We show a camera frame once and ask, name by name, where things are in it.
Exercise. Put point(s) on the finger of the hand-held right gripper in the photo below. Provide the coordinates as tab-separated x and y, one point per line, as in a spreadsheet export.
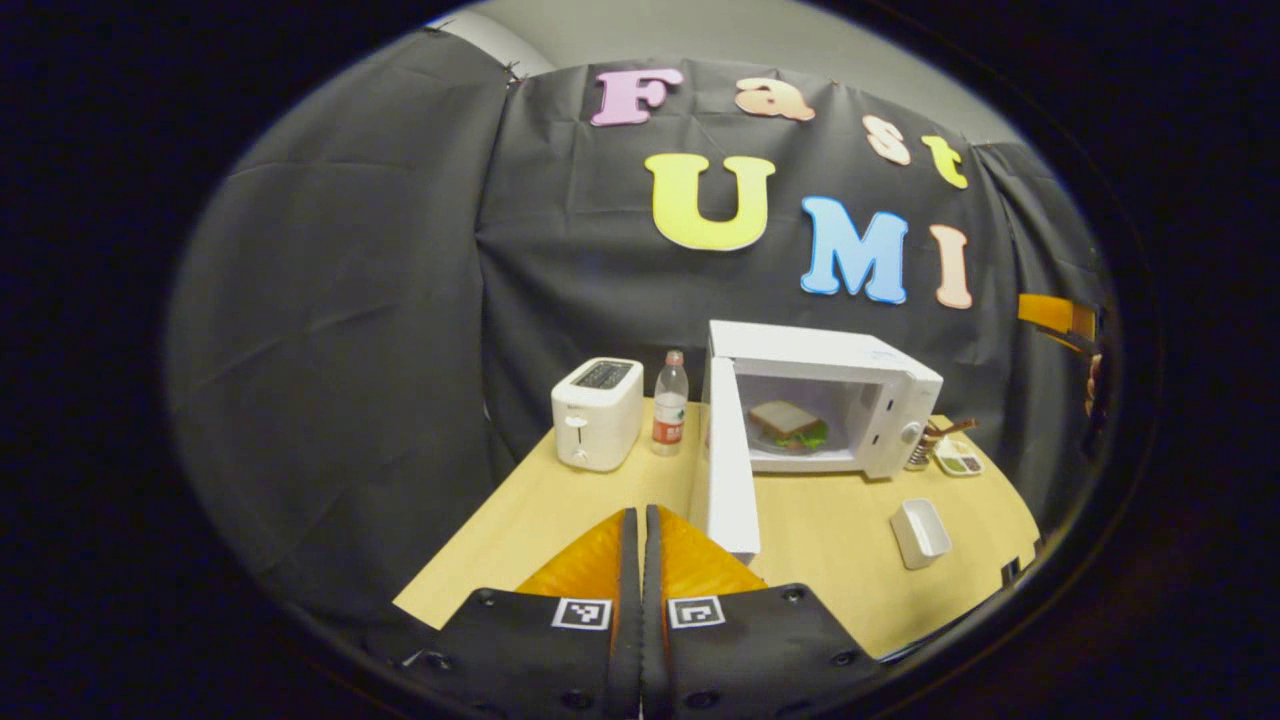
1048	312

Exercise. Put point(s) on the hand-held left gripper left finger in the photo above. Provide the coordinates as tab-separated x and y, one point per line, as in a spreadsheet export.
540	660

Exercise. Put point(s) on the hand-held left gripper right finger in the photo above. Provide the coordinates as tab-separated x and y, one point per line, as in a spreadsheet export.
760	650

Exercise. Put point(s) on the sandwich with green lettuce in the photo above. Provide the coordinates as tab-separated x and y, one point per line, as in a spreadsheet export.
785	422

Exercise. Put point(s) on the white microwave oven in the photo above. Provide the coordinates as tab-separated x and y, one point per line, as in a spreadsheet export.
800	350

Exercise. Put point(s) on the brown wooden spoon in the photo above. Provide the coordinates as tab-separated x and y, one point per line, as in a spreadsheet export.
955	428

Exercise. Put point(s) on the white divided plate with beans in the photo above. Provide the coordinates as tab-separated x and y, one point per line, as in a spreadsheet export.
960	462

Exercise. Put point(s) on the white rectangular dish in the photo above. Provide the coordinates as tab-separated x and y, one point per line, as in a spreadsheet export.
920	535

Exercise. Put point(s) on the white toaster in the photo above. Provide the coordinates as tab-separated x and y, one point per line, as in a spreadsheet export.
595	420

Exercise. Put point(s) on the clear plastic water bottle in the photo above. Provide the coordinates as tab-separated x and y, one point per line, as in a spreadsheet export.
670	410

